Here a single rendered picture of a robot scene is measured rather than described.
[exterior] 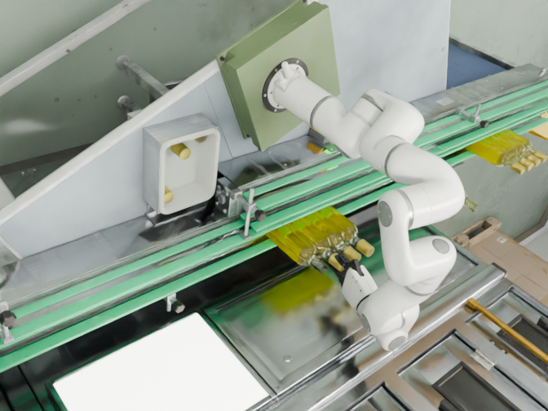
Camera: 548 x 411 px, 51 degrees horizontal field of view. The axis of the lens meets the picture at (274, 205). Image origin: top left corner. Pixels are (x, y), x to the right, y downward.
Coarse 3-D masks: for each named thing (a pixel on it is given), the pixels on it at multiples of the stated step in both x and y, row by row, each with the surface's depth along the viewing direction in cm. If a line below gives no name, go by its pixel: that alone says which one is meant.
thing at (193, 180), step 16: (192, 144) 152; (208, 144) 150; (160, 160) 138; (176, 160) 151; (192, 160) 155; (208, 160) 152; (160, 176) 141; (176, 176) 154; (192, 176) 158; (208, 176) 155; (160, 192) 144; (176, 192) 155; (192, 192) 156; (208, 192) 157; (160, 208) 147; (176, 208) 151
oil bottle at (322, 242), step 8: (296, 224) 168; (304, 224) 168; (312, 224) 169; (304, 232) 165; (312, 232) 166; (320, 232) 166; (312, 240) 163; (320, 240) 164; (328, 240) 164; (320, 248) 162; (328, 248) 163; (320, 256) 164
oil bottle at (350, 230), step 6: (318, 210) 175; (324, 210) 175; (330, 210) 175; (336, 210) 176; (324, 216) 174; (330, 216) 173; (336, 216) 174; (342, 216) 174; (336, 222) 171; (342, 222) 172; (348, 222) 172; (342, 228) 169; (348, 228) 170; (354, 228) 170; (348, 234) 169; (354, 234) 170; (348, 240) 169
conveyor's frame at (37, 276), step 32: (448, 96) 223; (480, 96) 228; (256, 160) 169; (288, 160) 171; (320, 160) 175; (128, 224) 153; (160, 224) 154; (192, 224) 156; (32, 256) 139; (64, 256) 140; (96, 256) 142; (128, 256) 143; (0, 288) 130; (32, 288) 131
